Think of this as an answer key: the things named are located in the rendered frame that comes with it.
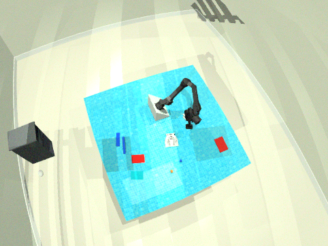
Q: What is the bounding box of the red flat plate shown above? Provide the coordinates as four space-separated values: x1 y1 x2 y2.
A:
214 137 229 153
131 154 145 163

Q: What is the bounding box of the cyan flat plate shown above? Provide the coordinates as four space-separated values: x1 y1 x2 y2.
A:
131 171 143 180

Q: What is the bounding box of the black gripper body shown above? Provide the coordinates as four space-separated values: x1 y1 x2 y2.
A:
184 109 193 129

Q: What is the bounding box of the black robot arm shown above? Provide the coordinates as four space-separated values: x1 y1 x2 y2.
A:
154 78 201 125

